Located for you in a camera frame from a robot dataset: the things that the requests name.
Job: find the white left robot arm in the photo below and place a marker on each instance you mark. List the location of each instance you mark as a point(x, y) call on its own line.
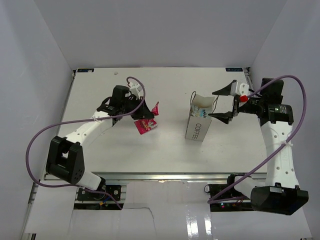
point(66, 159)

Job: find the pink candy packet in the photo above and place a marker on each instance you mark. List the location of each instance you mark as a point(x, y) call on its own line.
point(155, 109)
point(145, 125)

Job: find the aluminium table front rail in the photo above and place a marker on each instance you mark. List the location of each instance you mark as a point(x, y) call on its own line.
point(163, 176)

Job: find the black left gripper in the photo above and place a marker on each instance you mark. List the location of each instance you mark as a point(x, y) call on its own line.
point(144, 113)

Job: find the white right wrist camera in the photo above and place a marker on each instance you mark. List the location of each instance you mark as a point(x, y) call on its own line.
point(242, 90)

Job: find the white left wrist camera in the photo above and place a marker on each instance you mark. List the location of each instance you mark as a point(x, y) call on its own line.
point(136, 90)

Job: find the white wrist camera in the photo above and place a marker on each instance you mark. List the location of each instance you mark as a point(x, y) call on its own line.
point(242, 90)
point(136, 90)

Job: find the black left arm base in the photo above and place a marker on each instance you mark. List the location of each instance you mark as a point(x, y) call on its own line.
point(113, 190)

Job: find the silver blue snack packet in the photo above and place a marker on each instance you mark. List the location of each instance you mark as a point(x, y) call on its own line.
point(200, 112)

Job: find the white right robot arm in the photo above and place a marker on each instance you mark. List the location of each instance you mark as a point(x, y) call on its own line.
point(272, 186)

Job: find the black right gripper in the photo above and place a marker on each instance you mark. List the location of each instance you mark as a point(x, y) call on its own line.
point(227, 116)

